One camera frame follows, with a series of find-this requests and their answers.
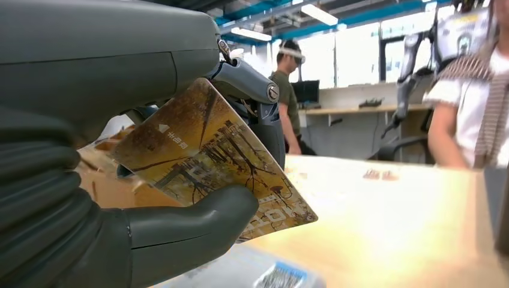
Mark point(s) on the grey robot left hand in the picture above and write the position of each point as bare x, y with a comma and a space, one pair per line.
99, 51

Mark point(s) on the autumn print ID card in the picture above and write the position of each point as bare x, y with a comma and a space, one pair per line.
206, 151

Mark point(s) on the person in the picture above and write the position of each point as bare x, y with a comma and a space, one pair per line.
473, 103
288, 99

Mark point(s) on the grey card reader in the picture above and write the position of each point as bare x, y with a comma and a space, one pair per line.
222, 274

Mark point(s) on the ceiling light panel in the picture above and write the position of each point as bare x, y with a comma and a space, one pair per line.
319, 14
251, 34

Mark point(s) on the white headset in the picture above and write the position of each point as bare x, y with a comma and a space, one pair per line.
292, 53

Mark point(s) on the black monitor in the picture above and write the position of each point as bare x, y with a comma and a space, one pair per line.
305, 91

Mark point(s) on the white workbench wood top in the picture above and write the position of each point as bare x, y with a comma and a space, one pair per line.
350, 95

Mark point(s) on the dark tool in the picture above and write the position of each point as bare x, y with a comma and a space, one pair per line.
370, 103

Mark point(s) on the black office chair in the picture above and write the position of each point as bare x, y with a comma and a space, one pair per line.
401, 145

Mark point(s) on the grey humanoid robot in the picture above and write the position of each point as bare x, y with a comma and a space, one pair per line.
461, 36

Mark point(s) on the grey laptop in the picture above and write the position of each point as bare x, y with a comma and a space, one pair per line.
499, 206

